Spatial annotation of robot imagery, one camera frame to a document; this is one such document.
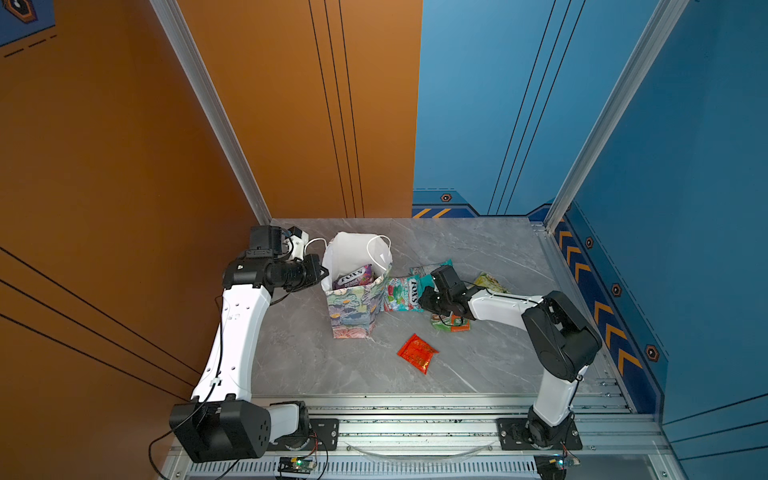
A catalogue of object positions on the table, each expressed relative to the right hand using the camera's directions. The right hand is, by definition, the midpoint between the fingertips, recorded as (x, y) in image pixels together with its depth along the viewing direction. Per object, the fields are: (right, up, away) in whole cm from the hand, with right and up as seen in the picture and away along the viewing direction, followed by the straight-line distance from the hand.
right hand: (416, 302), depth 95 cm
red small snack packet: (0, -13, -9) cm, 16 cm away
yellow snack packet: (+24, +6, +4) cm, 25 cm away
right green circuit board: (+33, -33, -25) cm, 53 cm away
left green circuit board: (-30, -35, -24) cm, 52 cm away
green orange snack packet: (+10, -6, -3) cm, 12 cm away
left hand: (-24, +12, -20) cm, 33 cm away
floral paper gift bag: (-18, +1, -18) cm, 25 cm away
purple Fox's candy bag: (-19, +8, -4) cm, 21 cm away
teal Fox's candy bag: (-4, +2, 0) cm, 5 cm away
